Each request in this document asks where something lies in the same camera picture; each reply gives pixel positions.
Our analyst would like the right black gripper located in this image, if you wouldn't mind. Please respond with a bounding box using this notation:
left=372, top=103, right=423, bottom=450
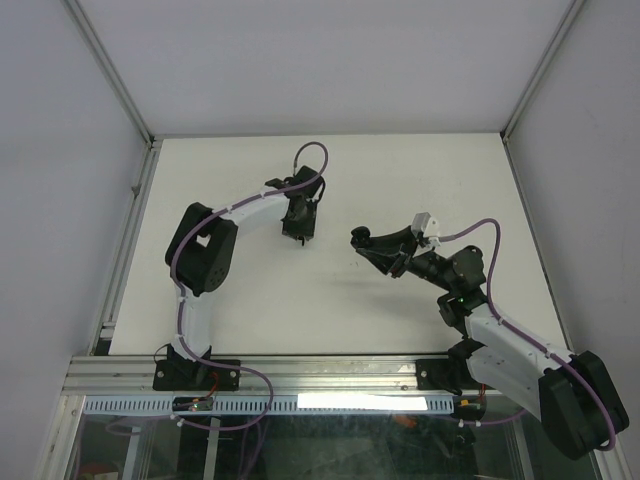
left=356, top=225, right=456, bottom=293

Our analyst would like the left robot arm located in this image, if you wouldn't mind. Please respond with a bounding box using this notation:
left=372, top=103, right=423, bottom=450
left=165, top=166, right=326, bottom=389

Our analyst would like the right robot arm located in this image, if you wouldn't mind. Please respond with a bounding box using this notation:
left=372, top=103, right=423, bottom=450
left=350, top=214, right=629, bottom=460

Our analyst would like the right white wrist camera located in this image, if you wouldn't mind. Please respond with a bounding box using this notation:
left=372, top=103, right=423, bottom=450
left=410, top=212, right=441, bottom=250

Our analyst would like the aluminium mounting rail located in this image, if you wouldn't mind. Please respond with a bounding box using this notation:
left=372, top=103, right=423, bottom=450
left=62, top=354, right=450, bottom=396

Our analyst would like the right black base bracket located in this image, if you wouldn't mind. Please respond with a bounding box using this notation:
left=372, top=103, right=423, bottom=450
left=415, top=358, right=456, bottom=393

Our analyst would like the black base bracket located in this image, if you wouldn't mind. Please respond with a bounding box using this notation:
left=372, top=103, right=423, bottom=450
left=415, top=358, right=456, bottom=393
left=152, top=356, right=241, bottom=392

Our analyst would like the purple cable under rail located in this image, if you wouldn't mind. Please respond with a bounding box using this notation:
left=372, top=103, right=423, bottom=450
left=169, top=364, right=275, bottom=480

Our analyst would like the grey slotted cable duct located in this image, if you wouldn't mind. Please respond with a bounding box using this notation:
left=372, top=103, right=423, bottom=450
left=83, top=393, right=454, bottom=417

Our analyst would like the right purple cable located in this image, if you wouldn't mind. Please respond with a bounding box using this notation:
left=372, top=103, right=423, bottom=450
left=437, top=218, right=617, bottom=452

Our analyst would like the left black base bracket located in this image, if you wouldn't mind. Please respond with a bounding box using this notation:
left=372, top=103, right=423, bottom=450
left=152, top=356, right=241, bottom=392

